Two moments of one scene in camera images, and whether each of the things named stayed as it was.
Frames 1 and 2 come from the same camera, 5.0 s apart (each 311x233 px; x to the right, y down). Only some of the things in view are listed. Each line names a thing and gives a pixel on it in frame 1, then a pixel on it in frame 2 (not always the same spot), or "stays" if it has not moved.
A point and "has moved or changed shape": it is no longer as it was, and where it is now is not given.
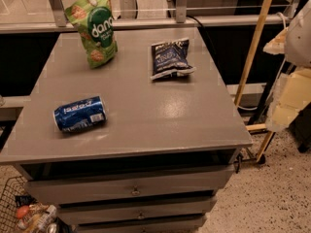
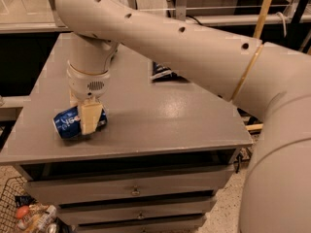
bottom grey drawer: x=164 y=226 stays
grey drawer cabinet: x=143 y=143 stays
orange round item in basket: x=21 y=212 stays
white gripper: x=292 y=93 to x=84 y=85
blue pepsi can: x=80 y=114 has moved or changed shape
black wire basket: x=16 y=194 stays
